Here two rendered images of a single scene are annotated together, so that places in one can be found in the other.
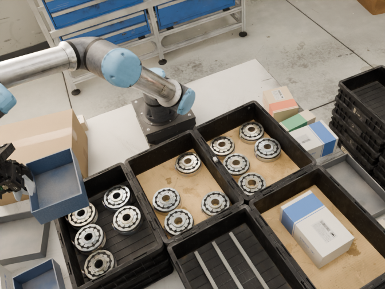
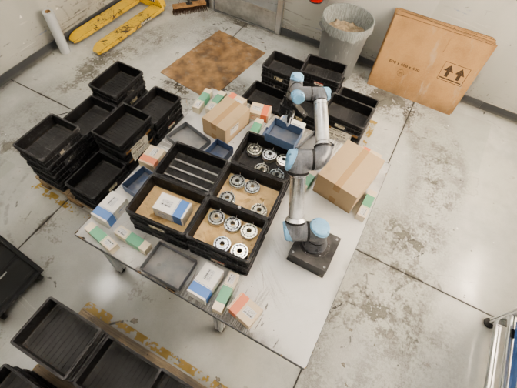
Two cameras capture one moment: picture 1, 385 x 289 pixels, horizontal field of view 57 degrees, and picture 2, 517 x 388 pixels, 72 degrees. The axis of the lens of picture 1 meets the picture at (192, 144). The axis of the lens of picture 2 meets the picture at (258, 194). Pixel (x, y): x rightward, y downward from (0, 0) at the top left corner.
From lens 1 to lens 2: 1.93 m
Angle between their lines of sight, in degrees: 65
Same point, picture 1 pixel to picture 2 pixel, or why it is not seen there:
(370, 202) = (154, 267)
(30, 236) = not seen: hidden behind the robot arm
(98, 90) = (473, 339)
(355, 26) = not seen: outside the picture
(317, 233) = (169, 200)
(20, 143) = (354, 165)
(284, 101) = (240, 307)
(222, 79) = (311, 321)
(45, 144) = (341, 172)
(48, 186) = (289, 135)
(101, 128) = (348, 224)
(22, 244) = not seen: hidden behind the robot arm
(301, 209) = (181, 207)
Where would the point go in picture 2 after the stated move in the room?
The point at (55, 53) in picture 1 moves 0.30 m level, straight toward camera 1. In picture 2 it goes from (319, 134) to (267, 117)
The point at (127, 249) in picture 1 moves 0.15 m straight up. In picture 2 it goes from (251, 162) to (251, 148)
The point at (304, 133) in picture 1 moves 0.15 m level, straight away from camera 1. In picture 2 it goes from (209, 281) to (218, 306)
